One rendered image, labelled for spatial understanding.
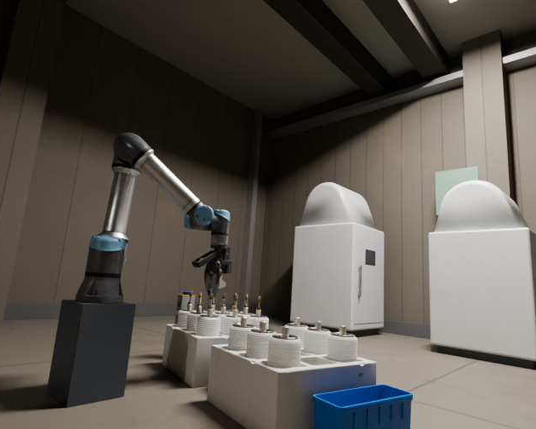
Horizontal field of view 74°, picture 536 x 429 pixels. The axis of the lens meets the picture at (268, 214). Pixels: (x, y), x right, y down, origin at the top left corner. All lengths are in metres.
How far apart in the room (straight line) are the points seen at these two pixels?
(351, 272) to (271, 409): 2.22
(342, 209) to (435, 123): 1.35
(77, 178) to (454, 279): 3.15
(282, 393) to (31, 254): 2.73
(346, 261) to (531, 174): 1.67
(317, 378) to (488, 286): 1.88
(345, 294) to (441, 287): 0.76
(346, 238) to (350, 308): 0.59
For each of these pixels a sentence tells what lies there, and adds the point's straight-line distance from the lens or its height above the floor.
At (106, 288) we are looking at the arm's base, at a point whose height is 0.35.
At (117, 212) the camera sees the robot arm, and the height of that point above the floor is 0.63.
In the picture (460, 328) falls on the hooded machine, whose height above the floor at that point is 0.18.
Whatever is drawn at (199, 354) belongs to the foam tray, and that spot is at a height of 0.12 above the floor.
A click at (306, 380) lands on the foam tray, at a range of 1.07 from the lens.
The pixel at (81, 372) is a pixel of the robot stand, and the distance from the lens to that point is 1.33.
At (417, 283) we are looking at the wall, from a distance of 3.74.
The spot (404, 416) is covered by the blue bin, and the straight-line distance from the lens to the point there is 1.20.
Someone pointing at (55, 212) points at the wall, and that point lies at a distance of 3.49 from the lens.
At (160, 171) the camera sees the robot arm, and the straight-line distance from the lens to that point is 1.42.
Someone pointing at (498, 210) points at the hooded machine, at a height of 0.98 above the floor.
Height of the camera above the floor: 0.40
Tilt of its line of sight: 11 degrees up
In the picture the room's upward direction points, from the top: 4 degrees clockwise
